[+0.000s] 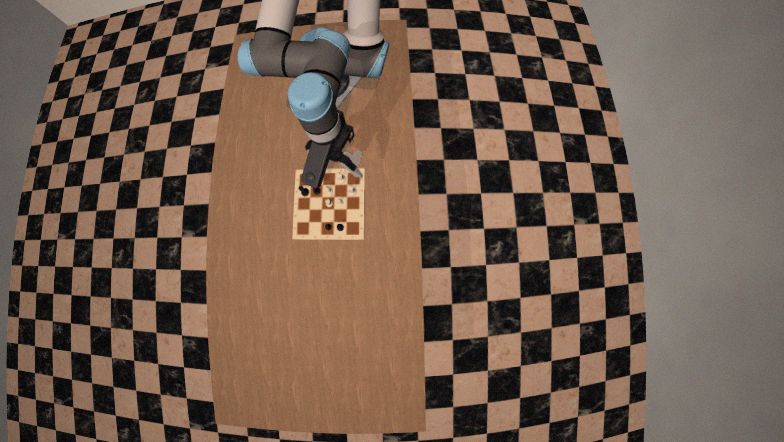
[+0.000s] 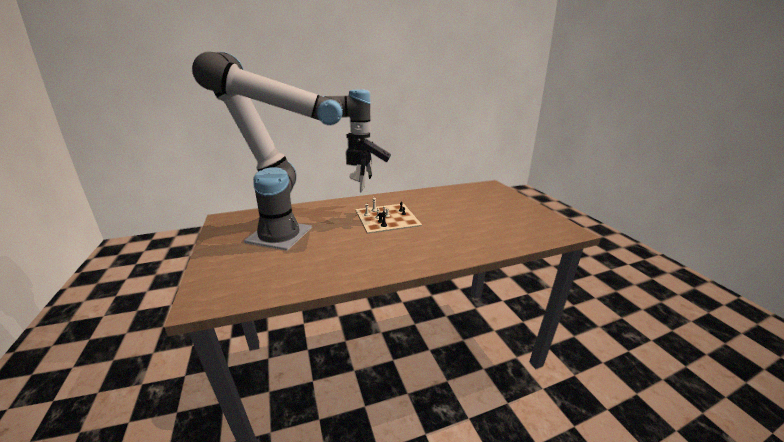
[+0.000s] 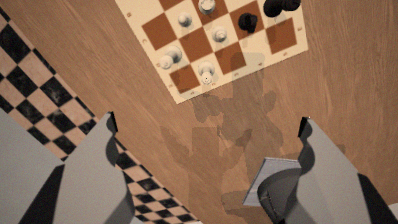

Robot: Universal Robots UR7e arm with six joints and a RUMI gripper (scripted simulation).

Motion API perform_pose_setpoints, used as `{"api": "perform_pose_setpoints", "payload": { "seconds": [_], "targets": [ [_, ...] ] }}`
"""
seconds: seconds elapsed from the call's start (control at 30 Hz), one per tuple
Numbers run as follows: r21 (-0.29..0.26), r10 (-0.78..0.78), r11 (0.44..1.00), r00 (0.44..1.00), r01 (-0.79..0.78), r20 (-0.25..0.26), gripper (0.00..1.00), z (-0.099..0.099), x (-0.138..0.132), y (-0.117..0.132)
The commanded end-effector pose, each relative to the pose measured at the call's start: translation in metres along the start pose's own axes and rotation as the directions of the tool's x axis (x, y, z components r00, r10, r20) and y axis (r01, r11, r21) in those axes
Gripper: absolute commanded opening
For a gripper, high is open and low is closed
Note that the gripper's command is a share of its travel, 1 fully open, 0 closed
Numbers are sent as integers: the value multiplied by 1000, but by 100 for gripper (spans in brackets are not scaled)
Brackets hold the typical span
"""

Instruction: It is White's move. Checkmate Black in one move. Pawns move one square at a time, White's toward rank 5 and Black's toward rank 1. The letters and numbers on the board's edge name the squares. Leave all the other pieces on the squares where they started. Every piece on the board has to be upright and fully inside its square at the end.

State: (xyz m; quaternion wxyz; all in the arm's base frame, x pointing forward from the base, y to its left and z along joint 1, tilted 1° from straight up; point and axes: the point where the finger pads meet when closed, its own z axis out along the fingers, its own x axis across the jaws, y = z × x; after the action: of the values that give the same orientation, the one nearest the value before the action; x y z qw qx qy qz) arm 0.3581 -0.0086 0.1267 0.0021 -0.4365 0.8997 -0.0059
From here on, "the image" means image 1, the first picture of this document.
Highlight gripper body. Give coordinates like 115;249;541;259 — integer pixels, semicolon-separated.
312;110;354;162

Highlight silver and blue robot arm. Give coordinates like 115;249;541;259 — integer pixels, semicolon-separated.
238;0;389;189

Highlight chessboard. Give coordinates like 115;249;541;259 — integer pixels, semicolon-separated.
292;168;365;240

